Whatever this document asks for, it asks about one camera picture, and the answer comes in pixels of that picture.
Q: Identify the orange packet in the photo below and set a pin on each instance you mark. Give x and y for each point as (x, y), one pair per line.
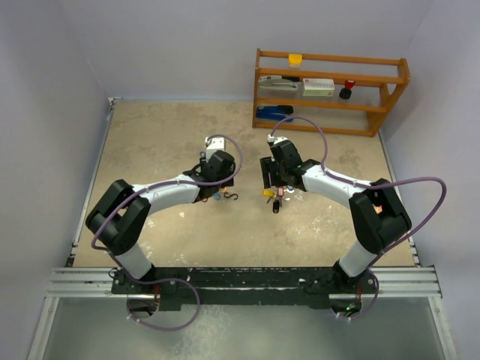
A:
(378, 208)

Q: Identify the white cardboard box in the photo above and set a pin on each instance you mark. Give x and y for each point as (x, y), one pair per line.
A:
(318, 87)

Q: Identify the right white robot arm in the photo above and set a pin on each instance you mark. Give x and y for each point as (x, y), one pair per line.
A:
(378, 215)

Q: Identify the yellow key tag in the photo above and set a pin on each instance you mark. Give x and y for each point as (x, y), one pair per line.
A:
(268, 193)

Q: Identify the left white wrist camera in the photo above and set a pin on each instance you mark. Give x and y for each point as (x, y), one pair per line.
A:
(213, 144)

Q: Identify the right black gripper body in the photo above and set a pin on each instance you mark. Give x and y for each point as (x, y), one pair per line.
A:
(283, 172)

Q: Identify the wooden shelf rack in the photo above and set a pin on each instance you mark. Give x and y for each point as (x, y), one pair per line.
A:
(374, 95)

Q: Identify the blue stapler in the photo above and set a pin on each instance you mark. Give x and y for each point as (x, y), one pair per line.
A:
(276, 112)

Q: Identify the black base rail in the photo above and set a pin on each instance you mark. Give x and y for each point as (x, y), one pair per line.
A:
(314, 287)

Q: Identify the yellow lid jar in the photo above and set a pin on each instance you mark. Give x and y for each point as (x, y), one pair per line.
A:
(295, 60)

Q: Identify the red black stamp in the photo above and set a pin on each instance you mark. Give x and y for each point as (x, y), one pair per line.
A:
(346, 92)

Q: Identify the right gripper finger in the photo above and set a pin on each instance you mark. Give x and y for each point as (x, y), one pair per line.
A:
(273, 174)
(265, 169)

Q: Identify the black S carabiner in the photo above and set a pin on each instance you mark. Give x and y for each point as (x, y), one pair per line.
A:
(232, 196)

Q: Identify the grey stapler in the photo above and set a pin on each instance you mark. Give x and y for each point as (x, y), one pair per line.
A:
(279, 83)

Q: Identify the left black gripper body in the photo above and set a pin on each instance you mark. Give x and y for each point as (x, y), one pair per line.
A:
(222, 186)

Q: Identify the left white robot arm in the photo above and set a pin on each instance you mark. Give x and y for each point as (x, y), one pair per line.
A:
(119, 216)

